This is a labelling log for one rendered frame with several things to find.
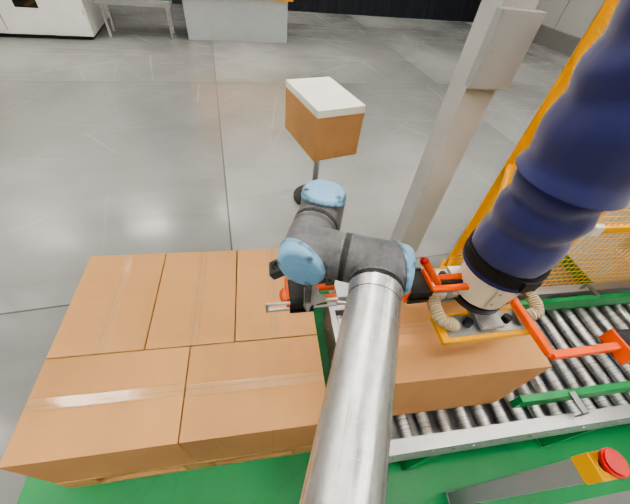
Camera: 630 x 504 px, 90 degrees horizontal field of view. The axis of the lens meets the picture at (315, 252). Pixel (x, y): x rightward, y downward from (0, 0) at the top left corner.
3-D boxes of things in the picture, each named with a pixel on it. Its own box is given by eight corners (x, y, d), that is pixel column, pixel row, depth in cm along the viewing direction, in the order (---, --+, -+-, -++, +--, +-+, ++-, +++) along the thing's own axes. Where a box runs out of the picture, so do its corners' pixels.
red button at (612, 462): (606, 448, 89) (617, 445, 86) (625, 478, 85) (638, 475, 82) (585, 451, 88) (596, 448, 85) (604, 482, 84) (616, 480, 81)
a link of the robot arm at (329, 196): (294, 197, 59) (308, 169, 65) (292, 243, 68) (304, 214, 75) (343, 209, 58) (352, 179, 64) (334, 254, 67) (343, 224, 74)
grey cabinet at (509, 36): (501, 86, 152) (539, 10, 130) (507, 91, 148) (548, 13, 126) (464, 84, 148) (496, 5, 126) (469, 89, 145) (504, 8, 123)
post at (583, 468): (457, 489, 162) (606, 448, 89) (463, 506, 158) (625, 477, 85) (445, 492, 161) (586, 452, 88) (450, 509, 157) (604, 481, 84)
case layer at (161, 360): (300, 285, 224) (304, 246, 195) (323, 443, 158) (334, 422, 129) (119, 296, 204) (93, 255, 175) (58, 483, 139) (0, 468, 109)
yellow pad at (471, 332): (517, 308, 110) (525, 300, 106) (535, 334, 103) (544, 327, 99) (428, 317, 103) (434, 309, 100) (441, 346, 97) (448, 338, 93)
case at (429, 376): (456, 323, 166) (494, 277, 137) (494, 402, 140) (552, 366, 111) (346, 332, 157) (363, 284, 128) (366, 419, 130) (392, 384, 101)
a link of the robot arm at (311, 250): (338, 261, 50) (352, 213, 58) (269, 247, 51) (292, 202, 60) (334, 296, 56) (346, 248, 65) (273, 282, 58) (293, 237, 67)
